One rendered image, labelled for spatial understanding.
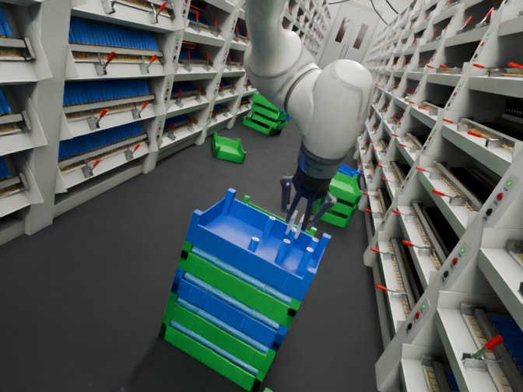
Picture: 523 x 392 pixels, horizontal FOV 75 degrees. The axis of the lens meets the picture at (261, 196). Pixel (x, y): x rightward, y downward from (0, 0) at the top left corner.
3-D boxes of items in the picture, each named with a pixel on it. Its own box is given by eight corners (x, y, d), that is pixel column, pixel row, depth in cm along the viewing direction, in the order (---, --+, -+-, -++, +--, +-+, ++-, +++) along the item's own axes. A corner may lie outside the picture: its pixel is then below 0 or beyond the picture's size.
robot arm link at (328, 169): (340, 167, 61) (330, 189, 66) (353, 141, 67) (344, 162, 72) (294, 147, 63) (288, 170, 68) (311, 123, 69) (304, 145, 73)
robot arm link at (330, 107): (363, 151, 65) (317, 113, 71) (399, 77, 54) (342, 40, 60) (323, 169, 60) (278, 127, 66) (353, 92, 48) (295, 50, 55)
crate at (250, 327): (170, 292, 86) (177, 267, 83) (208, 256, 104) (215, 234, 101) (276, 353, 80) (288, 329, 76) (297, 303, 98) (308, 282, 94)
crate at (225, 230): (184, 240, 79) (192, 211, 76) (222, 211, 97) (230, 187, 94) (301, 302, 73) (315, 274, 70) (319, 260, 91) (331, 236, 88)
